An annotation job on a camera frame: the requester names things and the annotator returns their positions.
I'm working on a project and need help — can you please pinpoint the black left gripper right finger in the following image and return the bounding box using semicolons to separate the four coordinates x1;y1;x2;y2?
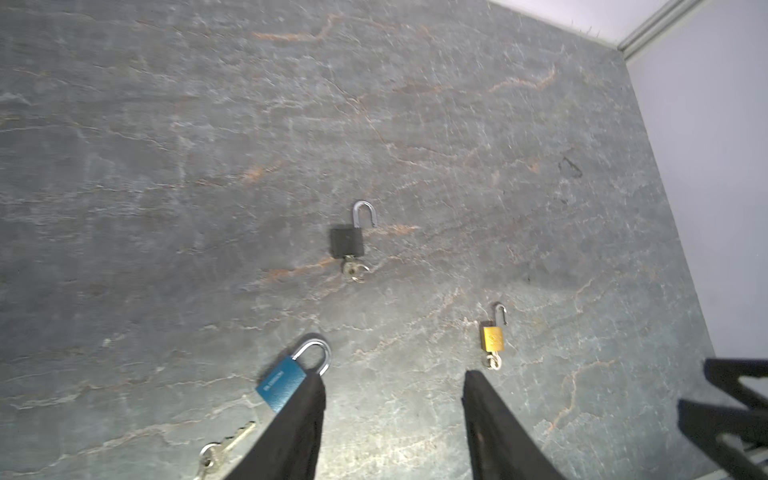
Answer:
462;370;563;480

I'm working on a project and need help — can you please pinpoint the small key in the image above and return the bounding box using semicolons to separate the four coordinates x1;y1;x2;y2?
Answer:
193;421;256;480

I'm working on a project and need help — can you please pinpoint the silver key with ring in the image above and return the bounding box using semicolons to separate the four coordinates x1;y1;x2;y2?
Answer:
486;352;502;371

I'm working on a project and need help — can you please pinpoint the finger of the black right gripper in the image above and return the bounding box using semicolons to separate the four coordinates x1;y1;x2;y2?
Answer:
678;400;767;479
703;358;767;410

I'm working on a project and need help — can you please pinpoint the blue padlock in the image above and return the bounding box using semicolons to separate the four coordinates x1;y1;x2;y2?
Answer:
255;337;332;413

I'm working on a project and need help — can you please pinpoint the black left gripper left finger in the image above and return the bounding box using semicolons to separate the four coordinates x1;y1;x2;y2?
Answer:
227;374;326;480

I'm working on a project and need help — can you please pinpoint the black padlock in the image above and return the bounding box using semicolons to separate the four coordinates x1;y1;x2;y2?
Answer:
330;200;378;259

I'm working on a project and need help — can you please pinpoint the brass padlock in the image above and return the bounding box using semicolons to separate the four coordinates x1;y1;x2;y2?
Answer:
482;302;508;354

